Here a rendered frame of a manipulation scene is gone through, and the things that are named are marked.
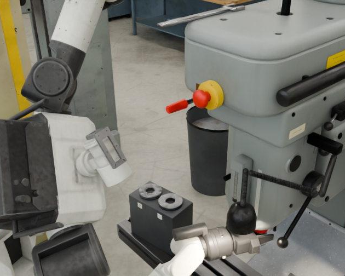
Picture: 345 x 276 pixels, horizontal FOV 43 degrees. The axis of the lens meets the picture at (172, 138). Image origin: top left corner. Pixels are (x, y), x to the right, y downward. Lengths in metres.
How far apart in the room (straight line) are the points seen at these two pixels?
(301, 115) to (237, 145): 0.21
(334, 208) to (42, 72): 1.09
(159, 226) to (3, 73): 1.35
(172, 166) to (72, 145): 2.86
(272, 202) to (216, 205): 2.29
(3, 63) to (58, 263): 1.71
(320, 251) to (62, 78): 1.12
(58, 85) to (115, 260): 2.12
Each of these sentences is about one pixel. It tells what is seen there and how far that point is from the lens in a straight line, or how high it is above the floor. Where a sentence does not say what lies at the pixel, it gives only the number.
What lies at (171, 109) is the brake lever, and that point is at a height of 1.70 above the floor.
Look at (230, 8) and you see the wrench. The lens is 1.04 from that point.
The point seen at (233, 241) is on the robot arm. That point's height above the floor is 1.26.
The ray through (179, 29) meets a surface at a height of 0.23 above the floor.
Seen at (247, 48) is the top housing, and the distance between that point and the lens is 0.84.
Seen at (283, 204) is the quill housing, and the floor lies 1.43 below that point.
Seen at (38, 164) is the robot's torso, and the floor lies 1.63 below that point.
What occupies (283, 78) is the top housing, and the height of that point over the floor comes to 1.82.
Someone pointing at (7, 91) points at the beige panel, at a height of 1.17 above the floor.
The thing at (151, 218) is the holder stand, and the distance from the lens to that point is 1.64.
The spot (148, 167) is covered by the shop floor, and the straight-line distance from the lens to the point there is 3.85.
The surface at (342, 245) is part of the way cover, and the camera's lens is 1.66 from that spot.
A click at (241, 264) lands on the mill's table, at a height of 0.94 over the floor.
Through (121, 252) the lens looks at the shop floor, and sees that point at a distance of 3.06.
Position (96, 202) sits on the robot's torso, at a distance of 1.04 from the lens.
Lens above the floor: 2.14
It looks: 30 degrees down
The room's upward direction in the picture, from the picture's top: 1 degrees counter-clockwise
